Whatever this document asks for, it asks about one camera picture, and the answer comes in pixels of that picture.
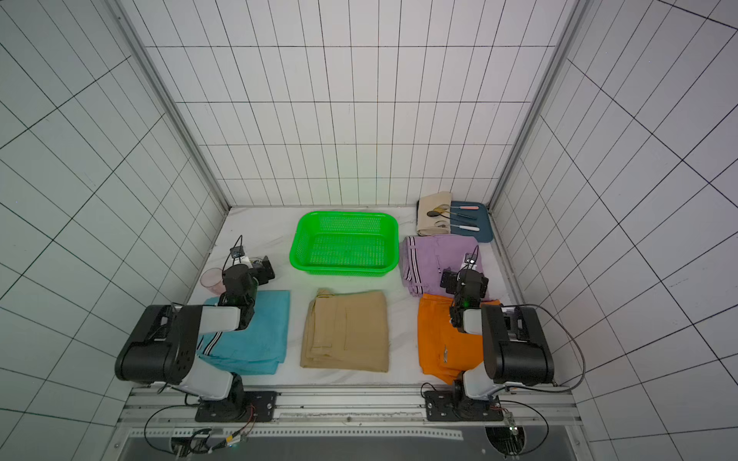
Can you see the dark spoon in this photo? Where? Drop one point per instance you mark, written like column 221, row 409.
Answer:
column 437, row 214

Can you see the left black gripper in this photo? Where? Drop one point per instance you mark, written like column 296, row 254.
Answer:
column 263, row 277

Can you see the aluminium mounting rail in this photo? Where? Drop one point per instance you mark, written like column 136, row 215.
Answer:
column 354, row 405

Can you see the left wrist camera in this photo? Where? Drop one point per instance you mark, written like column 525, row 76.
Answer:
column 238, row 256

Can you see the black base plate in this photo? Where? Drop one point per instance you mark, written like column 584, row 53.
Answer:
column 243, row 407
column 445, row 407

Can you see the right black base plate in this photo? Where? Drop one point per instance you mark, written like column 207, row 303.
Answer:
column 445, row 407

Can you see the purple pants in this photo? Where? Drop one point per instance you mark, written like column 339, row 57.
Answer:
column 423, row 259

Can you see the white handled utensil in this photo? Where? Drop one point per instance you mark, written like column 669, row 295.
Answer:
column 466, row 228

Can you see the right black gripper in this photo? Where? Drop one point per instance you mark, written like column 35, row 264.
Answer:
column 452, row 280

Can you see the green plastic basket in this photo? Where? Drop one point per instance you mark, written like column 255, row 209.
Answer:
column 346, row 243

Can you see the pink plastic cup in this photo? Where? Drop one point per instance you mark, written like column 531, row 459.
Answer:
column 212, row 280

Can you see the orange pants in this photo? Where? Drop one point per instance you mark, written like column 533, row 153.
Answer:
column 444, row 351

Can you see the dark blue tray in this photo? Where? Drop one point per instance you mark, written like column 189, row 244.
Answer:
column 478, row 218

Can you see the teal pants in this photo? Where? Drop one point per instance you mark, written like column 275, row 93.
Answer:
column 259, row 349

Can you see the beige folded cloth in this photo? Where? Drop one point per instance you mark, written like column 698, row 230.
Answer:
column 428, row 226

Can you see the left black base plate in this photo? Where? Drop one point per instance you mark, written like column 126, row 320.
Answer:
column 243, row 407

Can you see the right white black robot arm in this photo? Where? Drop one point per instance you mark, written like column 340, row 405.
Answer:
column 514, row 348

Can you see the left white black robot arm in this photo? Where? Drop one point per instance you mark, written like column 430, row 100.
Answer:
column 163, row 348

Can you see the beige pants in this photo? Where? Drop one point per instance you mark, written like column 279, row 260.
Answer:
column 346, row 332

